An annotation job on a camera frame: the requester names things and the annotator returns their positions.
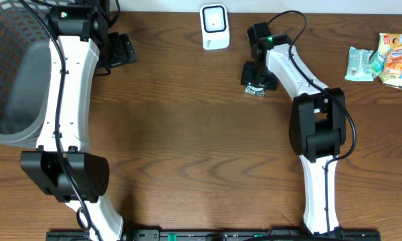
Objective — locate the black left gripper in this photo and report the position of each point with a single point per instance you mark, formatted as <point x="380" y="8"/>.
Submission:
<point x="121" y="51"/>

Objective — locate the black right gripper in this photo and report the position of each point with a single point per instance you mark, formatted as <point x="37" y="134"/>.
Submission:
<point x="269" y="82"/>

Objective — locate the green Zam-Buk tin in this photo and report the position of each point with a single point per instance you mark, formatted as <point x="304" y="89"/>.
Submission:
<point x="255" y="91"/>

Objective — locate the teal wet wipe packet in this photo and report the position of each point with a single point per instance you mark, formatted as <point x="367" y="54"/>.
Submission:
<point x="358" y="67"/>

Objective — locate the green Kleenex tissue pack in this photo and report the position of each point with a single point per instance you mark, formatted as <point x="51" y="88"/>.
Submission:
<point x="376" y="62"/>

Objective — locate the orange tissue pack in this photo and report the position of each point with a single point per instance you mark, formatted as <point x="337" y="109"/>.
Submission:
<point x="393" y="62"/>

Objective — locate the yellow snack bag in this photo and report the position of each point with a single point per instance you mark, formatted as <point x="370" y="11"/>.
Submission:
<point x="390" y="42"/>

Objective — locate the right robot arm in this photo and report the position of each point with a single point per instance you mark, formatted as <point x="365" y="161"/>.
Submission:
<point x="317" y="124"/>

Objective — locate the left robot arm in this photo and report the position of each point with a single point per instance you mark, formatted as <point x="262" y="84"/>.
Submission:
<point x="62" y="165"/>

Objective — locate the white barcode scanner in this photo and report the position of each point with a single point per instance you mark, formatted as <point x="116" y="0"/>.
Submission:
<point x="214" y="26"/>

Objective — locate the dark grey plastic mesh basket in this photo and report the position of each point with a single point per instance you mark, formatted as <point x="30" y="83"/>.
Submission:
<point x="25" y="65"/>

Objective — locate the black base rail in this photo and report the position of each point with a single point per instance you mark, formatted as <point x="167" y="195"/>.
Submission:
<point x="270" y="235"/>

